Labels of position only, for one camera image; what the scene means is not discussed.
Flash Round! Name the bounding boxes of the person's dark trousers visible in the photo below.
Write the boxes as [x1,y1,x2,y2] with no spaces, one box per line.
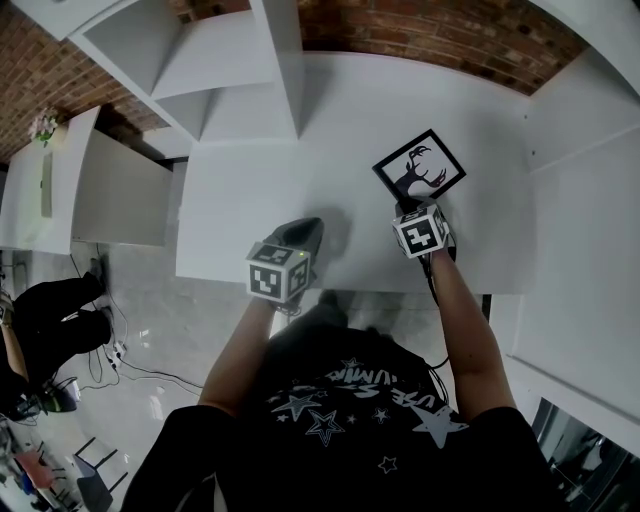
[271,299,352,352]

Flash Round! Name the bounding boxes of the white shelf unit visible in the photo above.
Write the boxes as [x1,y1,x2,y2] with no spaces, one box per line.
[9,0,640,175]

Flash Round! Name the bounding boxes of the green and black bag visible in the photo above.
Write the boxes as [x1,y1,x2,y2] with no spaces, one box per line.
[38,381,80,415]

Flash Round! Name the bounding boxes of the person's black star-print shirt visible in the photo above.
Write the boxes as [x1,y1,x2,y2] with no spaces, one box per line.
[119,324,567,512]

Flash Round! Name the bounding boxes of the white desk with drawers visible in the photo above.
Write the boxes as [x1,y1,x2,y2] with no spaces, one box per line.
[174,49,540,297]

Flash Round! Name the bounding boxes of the black framed glass door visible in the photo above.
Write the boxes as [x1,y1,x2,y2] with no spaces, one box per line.
[529,396,640,512]

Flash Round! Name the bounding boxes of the person's left forearm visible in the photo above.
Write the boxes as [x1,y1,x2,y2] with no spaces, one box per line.
[197,297,277,420]

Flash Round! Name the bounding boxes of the white side table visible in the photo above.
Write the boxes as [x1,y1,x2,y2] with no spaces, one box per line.
[0,104,175,257]

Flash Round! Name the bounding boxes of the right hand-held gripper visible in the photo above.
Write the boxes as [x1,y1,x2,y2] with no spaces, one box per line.
[391,198,457,260]

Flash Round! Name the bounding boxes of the pink potted flowers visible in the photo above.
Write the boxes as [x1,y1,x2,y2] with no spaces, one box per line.
[27,107,70,149]

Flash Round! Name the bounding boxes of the person's right forearm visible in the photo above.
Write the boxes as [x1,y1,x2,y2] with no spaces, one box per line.
[428,249,517,422]

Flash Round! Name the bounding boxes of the black metal-leg chair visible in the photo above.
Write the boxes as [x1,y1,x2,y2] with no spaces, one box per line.
[72,436,130,512]

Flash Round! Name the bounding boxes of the black framed deer picture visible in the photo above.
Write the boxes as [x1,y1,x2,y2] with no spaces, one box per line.
[372,128,468,202]

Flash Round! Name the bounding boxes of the black floor cable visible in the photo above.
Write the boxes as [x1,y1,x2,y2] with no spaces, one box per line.
[87,344,205,397]

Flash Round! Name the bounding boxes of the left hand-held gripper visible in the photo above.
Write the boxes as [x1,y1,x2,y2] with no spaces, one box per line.
[244,216,326,305]

